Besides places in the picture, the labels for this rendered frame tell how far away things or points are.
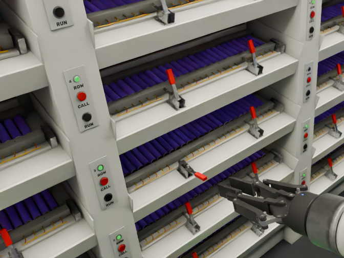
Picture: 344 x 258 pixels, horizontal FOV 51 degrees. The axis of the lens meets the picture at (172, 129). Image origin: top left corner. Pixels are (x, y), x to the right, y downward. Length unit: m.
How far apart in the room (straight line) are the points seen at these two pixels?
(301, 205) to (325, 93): 0.75
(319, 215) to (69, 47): 0.50
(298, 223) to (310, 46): 0.63
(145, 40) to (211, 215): 0.58
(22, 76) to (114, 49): 0.17
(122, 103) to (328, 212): 0.47
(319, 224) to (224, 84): 0.45
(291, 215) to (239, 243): 0.64
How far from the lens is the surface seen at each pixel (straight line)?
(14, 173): 0.73
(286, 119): 1.17
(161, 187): 0.90
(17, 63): 0.66
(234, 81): 0.95
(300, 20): 1.08
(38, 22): 0.64
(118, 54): 0.71
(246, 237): 1.30
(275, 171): 1.26
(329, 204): 0.62
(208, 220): 1.08
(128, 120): 0.80
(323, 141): 1.44
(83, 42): 0.67
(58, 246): 0.83
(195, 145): 0.98
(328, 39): 1.27
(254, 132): 1.07
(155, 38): 0.75
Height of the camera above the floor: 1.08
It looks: 28 degrees down
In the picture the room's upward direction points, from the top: 8 degrees counter-clockwise
